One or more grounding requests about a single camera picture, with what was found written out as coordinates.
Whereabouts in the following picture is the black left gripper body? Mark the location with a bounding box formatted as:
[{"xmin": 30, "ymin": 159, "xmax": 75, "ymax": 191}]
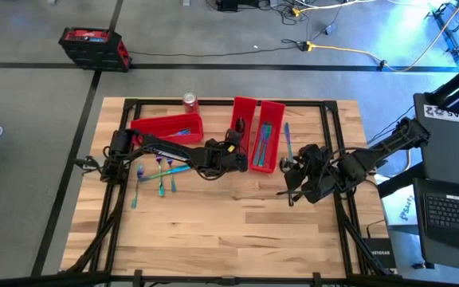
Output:
[{"xmin": 203, "ymin": 138, "xmax": 237, "ymax": 177}]

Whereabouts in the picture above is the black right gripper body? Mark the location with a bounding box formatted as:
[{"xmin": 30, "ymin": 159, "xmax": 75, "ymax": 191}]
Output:
[{"xmin": 296, "ymin": 143, "xmax": 336, "ymax": 188}]

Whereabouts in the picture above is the red plastic bin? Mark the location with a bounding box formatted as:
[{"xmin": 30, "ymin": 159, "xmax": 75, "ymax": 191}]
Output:
[
  {"xmin": 229, "ymin": 96, "xmax": 258, "ymax": 160},
  {"xmin": 249, "ymin": 100, "xmax": 287, "ymax": 175},
  {"xmin": 128, "ymin": 112, "xmax": 206, "ymax": 146}
]

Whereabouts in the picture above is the red soda can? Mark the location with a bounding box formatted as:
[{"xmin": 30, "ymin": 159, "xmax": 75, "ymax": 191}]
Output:
[{"xmin": 182, "ymin": 92, "xmax": 201, "ymax": 117}]

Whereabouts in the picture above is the white printed sheet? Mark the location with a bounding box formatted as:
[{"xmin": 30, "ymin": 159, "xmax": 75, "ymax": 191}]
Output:
[{"xmin": 380, "ymin": 185, "xmax": 417, "ymax": 227}]

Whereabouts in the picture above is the grey case with sticker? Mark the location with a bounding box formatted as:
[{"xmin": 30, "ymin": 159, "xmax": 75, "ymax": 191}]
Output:
[{"xmin": 412, "ymin": 92, "xmax": 459, "ymax": 191}]

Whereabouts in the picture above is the black laptop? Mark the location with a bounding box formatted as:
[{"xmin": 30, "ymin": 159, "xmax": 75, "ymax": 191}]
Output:
[{"xmin": 412, "ymin": 177, "xmax": 459, "ymax": 275}]

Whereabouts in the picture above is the black power strip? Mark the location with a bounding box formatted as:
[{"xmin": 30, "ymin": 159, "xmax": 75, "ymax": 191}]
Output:
[{"xmin": 215, "ymin": 0, "xmax": 239, "ymax": 12}]

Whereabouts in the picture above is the red and black toolbox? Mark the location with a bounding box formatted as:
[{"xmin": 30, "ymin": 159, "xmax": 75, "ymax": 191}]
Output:
[{"xmin": 57, "ymin": 26, "xmax": 132, "ymax": 73}]

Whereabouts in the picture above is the black metal stand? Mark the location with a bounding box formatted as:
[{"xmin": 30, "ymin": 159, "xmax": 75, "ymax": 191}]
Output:
[{"xmin": 426, "ymin": 0, "xmax": 459, "ymax": 72}]

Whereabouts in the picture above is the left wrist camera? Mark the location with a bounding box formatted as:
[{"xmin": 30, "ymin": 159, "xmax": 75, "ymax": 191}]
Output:
[{"xmin": 224, "ymin": 128, "xmax": 245, "ymax": 147}]

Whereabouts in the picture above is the black network switch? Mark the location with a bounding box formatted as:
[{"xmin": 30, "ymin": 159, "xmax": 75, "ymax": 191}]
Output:
[{"xmin": 363, "ymin": 237, "xmax": 397, "ymax": 270}]

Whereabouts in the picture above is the yellow extension cable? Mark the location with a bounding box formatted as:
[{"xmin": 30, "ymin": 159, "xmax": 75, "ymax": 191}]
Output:
[{"xmin": 304, "ymin": 0, "xmax": 459, "ymax": 73}]

